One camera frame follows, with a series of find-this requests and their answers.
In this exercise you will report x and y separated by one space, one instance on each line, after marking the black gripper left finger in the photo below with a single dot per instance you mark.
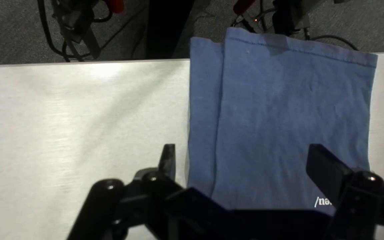
112 208

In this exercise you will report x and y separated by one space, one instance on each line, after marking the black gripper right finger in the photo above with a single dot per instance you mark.
360 204

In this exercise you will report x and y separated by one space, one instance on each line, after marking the blue printed shirt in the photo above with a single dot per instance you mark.
280 111

